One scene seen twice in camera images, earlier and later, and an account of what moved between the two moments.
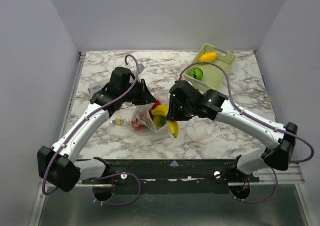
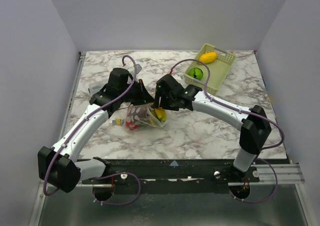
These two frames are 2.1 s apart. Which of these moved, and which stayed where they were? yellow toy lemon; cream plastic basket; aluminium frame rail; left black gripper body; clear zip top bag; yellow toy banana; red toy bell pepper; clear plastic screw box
Moved: red toy bell pepper; yellow toy banana; clear zip top bag
Stayed: clear plastic screw box; left black gripper body; cream plastic basket; yellow toy lemon; aluminium frame rail
